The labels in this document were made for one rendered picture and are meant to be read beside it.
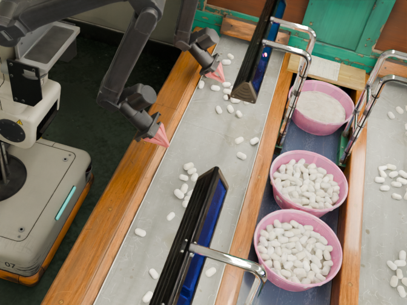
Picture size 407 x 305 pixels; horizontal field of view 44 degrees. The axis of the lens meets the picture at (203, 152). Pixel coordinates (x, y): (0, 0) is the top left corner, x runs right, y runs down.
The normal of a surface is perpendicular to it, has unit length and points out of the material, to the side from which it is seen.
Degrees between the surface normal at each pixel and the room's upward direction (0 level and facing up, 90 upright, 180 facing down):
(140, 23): 102
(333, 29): 90
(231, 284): 0
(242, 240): 0
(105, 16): 90
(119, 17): 90
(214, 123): 0
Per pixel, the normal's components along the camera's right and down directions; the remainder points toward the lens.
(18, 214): 0.14, -0.69
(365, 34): -0.26, 0.66
